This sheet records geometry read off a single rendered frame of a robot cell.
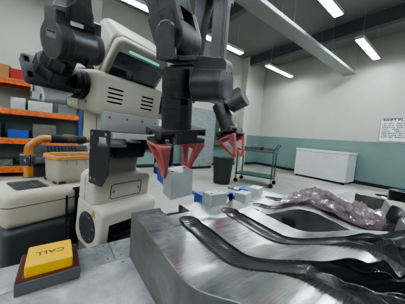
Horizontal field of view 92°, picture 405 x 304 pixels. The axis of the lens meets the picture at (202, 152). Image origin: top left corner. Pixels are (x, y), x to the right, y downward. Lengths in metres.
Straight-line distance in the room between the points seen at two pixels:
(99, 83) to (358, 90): 7.63
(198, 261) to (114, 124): 0.49
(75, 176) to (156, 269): 0.73
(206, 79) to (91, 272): 0.38
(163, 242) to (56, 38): 0.45
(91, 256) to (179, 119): 0.32
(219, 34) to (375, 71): 7.31
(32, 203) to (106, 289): 0.59
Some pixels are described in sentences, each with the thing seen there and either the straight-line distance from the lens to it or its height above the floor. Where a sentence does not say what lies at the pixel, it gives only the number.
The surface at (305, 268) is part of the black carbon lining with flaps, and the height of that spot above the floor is 0.92.
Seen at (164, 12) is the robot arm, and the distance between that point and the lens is 0.38.
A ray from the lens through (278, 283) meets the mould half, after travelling 0.22.
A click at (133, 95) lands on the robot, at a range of 0.73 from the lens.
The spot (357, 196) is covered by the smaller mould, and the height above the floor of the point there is 0.86.
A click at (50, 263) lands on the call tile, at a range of 0.42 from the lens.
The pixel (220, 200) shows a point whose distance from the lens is 0.48.
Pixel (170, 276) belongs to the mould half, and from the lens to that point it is 0.30.
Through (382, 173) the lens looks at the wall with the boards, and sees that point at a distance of 7.53.
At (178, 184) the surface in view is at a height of 0.95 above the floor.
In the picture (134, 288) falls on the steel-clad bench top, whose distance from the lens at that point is 0.39.
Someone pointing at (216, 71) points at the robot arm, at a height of 1.15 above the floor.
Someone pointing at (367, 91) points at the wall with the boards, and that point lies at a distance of 7.83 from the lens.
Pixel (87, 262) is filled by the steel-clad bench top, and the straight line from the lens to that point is 0.47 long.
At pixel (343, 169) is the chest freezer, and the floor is 0.46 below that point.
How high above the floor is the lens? 1.05
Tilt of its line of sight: 4 degrees down
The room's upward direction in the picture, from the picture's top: 5 degrees clockwise
